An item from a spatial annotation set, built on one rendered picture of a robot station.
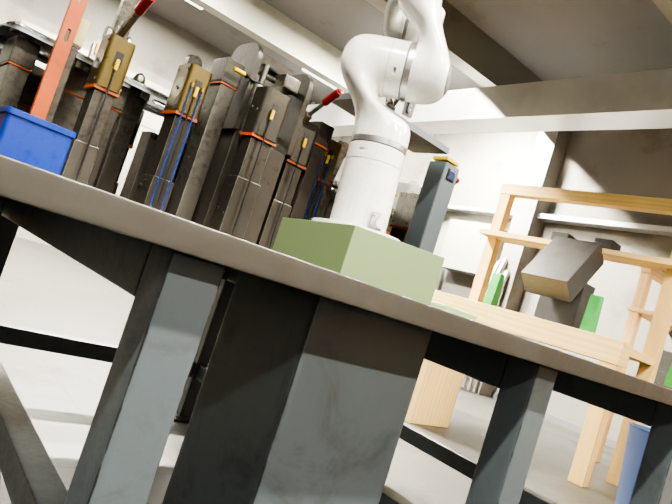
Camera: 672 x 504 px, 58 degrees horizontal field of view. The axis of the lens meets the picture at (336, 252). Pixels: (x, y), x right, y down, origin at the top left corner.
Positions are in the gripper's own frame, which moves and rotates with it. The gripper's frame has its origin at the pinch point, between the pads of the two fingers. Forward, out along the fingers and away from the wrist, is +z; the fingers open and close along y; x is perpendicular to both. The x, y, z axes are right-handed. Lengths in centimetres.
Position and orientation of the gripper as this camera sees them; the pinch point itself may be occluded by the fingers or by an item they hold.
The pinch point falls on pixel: (397, 114)
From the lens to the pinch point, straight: 171.0
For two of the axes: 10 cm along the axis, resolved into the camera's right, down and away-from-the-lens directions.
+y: -5.0, -1.0, 8.6
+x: -8.1, -3.0, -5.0
